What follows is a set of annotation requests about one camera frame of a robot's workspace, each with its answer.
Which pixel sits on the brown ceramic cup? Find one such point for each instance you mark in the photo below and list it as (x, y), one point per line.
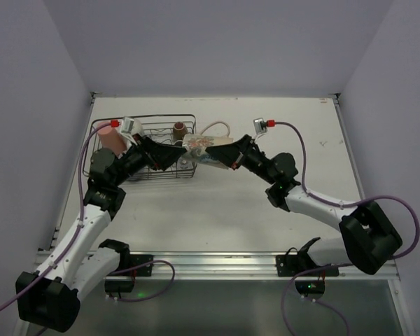
(179, 131)

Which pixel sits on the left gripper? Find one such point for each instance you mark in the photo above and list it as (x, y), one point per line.
(146, 152)

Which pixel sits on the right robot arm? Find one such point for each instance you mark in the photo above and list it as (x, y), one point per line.
(367, 237)

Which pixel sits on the small clear glass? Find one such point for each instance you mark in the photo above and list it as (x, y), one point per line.
(184, 165)

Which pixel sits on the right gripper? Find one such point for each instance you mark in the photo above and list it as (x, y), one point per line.
(245, 154)

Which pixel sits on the left controller box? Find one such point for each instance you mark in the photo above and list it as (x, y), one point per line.
(118, 286)

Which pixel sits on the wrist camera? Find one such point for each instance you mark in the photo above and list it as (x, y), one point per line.
(124, 128)
(261, 127)

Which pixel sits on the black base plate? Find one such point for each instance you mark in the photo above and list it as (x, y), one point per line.
(139, 261)
(296, 261)

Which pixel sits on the cream floral mug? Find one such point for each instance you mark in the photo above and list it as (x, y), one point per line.
(196, 145)

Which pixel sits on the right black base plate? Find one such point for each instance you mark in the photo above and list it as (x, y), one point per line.
(296, 261)

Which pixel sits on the controller box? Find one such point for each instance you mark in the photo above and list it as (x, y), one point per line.
(312, 290)
(118, 286)

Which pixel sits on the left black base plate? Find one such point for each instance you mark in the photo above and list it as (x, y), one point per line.
(139, 261)

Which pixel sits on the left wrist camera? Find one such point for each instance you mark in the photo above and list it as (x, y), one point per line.
(124, 128)

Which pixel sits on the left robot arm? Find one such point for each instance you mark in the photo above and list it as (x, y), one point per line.
(51, 296)

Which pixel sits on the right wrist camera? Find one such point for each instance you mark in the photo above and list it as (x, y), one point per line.
(261, 127)

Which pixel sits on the right controller box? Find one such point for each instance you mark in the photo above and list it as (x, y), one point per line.
(312, 290)

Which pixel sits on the white patterned mug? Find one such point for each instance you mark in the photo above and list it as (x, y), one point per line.
(137, 129)

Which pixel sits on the black wire dish rack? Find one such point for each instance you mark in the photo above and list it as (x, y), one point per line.
(157, 127)

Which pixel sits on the aluminium mounting rail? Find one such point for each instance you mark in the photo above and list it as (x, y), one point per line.
(243, 266)

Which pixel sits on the pink plastic cup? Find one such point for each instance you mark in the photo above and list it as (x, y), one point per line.
(110, 138)

